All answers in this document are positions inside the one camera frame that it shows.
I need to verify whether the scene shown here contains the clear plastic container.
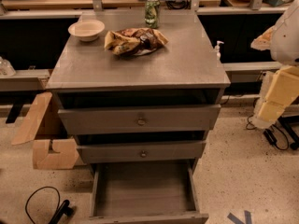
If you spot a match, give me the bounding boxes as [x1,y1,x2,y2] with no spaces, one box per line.
[0,57,16,77]

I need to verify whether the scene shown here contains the grey middle drawer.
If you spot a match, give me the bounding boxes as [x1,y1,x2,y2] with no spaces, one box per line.
[78,133,206,163]

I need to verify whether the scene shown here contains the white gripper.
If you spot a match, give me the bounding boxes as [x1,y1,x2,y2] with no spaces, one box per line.
[250,27,299,129]

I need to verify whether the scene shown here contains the green soda can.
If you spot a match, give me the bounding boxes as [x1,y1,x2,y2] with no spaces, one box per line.
[145,0,160,29]

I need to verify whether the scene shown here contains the grey bottom drawer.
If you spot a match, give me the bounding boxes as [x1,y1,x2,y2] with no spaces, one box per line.
[80,161,208,224]

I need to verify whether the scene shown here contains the black stand leg left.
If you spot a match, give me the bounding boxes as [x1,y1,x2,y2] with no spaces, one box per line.
[6,100,24,124]

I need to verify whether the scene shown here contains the black stand leg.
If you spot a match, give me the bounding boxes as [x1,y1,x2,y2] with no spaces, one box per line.
[278,116,299,150]
[6,100,24,124]

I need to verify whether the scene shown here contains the cardboard box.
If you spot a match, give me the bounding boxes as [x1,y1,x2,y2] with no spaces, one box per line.
[11,92,84,170]

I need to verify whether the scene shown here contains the blue floor tape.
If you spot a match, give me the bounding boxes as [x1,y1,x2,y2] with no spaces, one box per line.
[226,210,253,224]

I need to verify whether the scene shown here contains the black stand leg right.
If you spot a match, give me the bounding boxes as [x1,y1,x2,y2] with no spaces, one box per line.
[278,116,299,150]

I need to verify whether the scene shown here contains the grey drawer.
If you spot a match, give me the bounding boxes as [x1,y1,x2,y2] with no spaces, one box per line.
[78,133,206,163]
[59,90,221,135]
[80,161,208,224]

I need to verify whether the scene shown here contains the grey drawer cabinet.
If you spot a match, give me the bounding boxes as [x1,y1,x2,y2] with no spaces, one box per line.
[45,9,232,173]

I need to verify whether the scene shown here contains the black floor cable left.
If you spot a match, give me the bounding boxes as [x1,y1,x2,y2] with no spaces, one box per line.
[24,186,76,224]

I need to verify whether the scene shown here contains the grey top drawer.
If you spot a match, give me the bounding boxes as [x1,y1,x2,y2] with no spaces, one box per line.
[59,90,221,135]

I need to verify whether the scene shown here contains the white bowl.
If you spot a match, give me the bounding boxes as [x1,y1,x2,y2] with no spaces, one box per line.
[68,20,105,42]

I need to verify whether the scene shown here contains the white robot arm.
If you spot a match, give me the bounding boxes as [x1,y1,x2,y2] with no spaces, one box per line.
[250,6,299,129]

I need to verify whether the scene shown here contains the crumpled chip bag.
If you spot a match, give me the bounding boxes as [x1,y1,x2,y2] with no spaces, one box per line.
[104,28,168,56]

